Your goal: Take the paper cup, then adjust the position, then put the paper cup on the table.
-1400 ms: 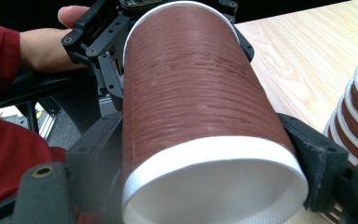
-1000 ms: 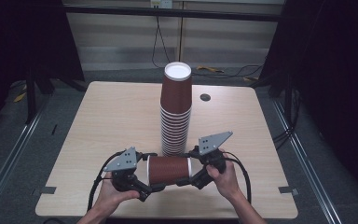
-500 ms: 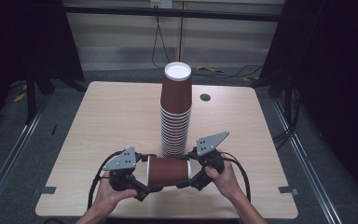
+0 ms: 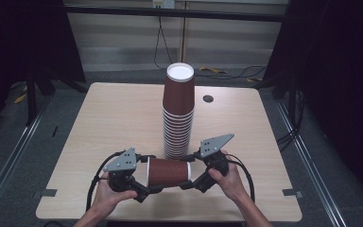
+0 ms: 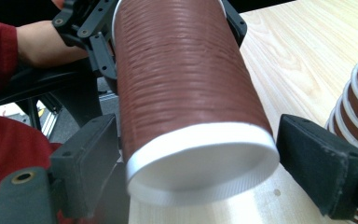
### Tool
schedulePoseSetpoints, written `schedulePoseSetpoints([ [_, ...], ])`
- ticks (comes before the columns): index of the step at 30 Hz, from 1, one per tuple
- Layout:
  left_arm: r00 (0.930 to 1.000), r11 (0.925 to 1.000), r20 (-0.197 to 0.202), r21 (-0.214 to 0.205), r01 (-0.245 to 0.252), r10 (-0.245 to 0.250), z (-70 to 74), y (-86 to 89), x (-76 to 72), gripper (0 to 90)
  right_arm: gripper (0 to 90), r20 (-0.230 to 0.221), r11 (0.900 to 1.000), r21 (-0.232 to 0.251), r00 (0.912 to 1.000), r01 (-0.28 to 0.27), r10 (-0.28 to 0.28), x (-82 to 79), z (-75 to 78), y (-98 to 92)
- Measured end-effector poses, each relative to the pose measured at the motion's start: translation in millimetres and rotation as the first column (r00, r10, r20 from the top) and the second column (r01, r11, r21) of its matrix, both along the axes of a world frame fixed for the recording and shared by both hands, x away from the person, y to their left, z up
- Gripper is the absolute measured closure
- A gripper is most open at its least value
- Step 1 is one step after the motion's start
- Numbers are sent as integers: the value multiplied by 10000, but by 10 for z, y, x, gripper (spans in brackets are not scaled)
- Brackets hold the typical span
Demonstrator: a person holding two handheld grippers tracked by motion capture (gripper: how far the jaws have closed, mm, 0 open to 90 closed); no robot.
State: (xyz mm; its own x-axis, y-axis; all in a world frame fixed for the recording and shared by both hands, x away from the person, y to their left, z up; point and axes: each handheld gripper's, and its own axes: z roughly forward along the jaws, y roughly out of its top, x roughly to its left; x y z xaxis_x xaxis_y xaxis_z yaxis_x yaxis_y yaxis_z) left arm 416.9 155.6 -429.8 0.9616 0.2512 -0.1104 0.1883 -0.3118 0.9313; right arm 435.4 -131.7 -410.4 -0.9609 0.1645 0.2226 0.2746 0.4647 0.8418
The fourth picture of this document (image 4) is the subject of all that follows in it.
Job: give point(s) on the person's left hand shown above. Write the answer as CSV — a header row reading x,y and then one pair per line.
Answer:
x,y
107,200

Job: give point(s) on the stack of brown cups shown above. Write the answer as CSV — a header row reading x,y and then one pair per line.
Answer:
x,y
178,116

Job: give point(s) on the brown ribbed paper cup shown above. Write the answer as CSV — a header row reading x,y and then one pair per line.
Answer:
x,y
168,172

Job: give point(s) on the black round table grommet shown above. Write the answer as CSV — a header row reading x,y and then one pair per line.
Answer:
x,y
208,98

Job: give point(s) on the black horizontal bar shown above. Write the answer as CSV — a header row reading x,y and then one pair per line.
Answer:
x,y
170,13

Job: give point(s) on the grey tape piece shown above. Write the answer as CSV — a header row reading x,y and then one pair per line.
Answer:
x,y
48,192
292,192

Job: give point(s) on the black curtain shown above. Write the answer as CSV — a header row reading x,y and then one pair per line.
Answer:
x,y
22,38
337,78

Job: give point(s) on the white wall socket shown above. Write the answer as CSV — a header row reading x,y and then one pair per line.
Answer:
x,y
164,3

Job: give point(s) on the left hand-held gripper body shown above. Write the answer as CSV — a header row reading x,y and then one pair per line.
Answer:
x,y
123,162

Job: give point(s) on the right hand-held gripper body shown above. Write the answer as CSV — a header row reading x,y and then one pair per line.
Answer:
x,y
214,145

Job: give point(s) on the person's right hand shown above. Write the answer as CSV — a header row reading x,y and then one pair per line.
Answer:
x,y
231,184

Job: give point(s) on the metal floor rail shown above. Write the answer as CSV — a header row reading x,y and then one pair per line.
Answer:
x,y
9,164
312,167

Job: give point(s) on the yellow floor item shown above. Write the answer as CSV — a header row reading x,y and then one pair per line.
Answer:
x,y
212,69
19,98

